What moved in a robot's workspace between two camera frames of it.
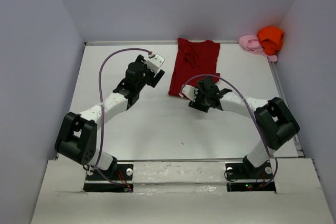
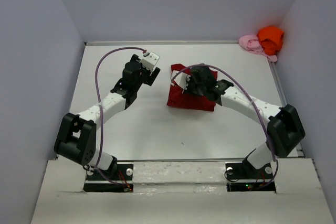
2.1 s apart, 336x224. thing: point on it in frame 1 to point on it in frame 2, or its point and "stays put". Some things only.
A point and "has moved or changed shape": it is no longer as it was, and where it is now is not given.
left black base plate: x=96 y=182 stays put
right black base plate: x=245 y=177 stays put
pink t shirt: x=252 y=43 stays put
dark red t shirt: x=193 y=60 has moved or changed shape
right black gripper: x=196 y=104 to x=188 y=88
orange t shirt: x=271 y=38 stays put
